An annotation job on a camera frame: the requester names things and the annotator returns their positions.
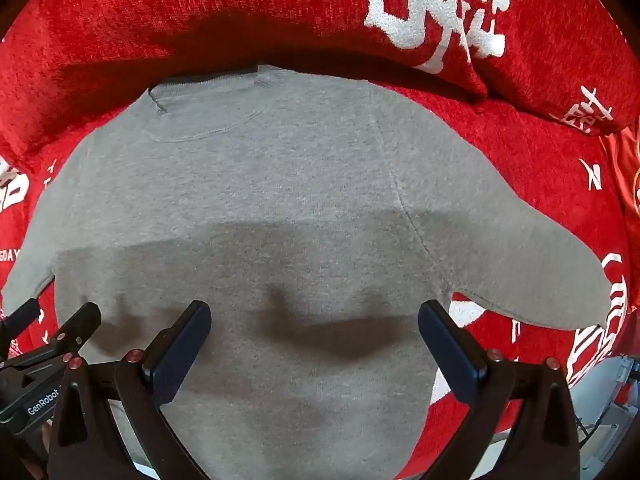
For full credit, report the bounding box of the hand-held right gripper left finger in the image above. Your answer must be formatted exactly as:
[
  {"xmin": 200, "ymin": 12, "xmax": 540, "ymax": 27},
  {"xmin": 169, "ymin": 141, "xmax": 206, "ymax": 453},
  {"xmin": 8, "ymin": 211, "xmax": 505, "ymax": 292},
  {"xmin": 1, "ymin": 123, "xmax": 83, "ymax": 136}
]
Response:
[{"xmin": 47, "ymin": 300, "xmax": 212, "ymax": 480}]

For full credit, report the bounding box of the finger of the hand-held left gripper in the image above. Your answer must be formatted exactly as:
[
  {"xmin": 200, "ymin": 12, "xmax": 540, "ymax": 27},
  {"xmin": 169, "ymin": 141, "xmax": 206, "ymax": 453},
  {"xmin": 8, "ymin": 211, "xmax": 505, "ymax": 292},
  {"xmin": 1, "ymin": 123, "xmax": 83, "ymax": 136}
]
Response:
[
  {"xmin": 0, "ymin": 299, "xmax": 42, "ymax": 347},
  {"xmin": 52, "ymin": 302, "xmax": 103, "ymax": 361}
]

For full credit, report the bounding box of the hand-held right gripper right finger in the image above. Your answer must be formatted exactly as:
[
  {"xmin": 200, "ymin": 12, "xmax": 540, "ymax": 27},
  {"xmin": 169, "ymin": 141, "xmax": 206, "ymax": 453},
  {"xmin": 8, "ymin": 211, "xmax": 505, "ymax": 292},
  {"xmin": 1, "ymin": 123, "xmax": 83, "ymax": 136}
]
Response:
[{"xmin": 418, "ymin": 300, "xmax": 582, "ymax": 480}]

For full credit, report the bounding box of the grey sweater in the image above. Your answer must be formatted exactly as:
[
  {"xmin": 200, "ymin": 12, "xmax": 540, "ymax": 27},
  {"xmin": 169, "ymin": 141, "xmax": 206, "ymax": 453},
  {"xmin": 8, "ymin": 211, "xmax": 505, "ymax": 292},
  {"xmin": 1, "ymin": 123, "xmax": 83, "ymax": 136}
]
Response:
[{"xmin": 2, "ymin": 62, "xmax": 613, "ymax": 480}]

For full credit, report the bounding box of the red printed blanket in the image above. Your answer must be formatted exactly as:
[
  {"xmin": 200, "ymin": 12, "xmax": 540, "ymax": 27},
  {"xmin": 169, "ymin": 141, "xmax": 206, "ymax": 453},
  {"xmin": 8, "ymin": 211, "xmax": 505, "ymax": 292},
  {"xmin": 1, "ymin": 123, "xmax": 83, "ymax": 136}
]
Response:
[{"xmin": 0, "ymin": 77, "xmax": 632, "ymax": 480}]

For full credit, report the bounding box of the red satin cloth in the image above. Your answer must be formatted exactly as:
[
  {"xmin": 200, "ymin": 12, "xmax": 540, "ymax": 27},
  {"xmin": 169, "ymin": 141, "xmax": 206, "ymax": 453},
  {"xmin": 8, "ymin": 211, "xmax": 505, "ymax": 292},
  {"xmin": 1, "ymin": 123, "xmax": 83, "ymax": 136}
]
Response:
[{"xmin": 600, "ymin": 119, "xmax": 640, "ymax": 311}]

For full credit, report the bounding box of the red pillow small white print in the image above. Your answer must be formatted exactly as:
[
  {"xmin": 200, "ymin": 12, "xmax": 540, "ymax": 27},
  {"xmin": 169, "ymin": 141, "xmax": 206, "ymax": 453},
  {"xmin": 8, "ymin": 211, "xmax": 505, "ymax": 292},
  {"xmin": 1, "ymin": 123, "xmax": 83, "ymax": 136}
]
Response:
[{"xmin": 480, "ymin": 0, "xmax": 638, "ymax": 137}]

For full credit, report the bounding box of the red pillow large white print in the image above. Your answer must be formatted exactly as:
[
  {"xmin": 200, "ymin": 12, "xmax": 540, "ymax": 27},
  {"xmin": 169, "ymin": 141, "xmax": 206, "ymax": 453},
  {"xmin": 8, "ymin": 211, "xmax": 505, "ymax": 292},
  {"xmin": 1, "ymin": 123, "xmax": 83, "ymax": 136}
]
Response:
[{"xmin": 0, "ymin": 0, "xmax": 511, "ymax": 158}]

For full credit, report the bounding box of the white bed frame edge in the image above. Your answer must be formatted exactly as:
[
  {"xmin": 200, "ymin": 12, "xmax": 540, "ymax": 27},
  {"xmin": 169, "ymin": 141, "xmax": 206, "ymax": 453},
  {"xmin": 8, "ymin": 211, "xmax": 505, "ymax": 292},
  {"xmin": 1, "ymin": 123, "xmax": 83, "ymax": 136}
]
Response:
[{"xmin": 569, "ymin": 354, "xmax": 640, "ymax": 463}]

